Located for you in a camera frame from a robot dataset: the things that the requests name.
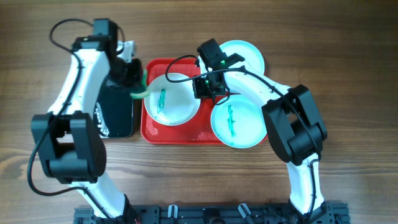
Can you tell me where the red plastic tray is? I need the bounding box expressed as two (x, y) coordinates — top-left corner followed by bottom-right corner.
(141, 58), (223, 145)

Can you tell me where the white plate green stain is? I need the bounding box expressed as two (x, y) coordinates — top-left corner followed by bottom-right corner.
(210, 95), (267, 149)
(197, 39), (266, 75)
(144, 75), (201, 126)

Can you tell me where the white plate bottom green stain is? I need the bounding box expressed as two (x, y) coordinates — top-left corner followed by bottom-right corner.
(210, 95), (267, 149)

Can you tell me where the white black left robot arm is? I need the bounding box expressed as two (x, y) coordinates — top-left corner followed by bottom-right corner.
(30, 19), (149, 223)

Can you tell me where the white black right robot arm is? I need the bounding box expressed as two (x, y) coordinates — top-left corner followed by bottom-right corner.
(194, 39), (327, 223)

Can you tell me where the green yellow sponge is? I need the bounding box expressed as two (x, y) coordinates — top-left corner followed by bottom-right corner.
(129, 70), (149, 99)

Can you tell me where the black water tray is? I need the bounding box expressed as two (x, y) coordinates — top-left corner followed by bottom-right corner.
(93, 86), (134, 139)

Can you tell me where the white plate top green stain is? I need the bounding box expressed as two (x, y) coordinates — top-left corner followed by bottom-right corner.
(197, 39), (266, 75)

